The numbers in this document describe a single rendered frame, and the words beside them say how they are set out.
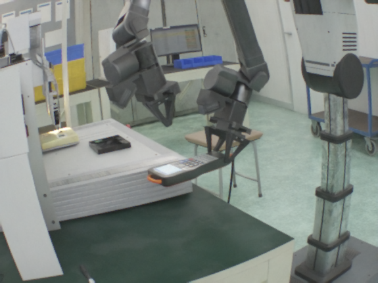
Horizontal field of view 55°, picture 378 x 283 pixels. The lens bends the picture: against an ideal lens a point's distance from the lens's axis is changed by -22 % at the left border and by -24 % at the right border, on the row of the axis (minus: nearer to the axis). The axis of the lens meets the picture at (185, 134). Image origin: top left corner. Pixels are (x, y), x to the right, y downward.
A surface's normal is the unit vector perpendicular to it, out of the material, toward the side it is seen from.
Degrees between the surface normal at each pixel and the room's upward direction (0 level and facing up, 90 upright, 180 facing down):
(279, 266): 90
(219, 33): 91
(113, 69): 105
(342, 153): 90
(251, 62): 113
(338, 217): 90
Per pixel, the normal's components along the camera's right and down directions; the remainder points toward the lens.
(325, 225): -0.88, 0.21
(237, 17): 0.22, 0.59
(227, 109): -0.77, -0.29
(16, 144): 0.44, 0.18
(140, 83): -0.78, 0.47
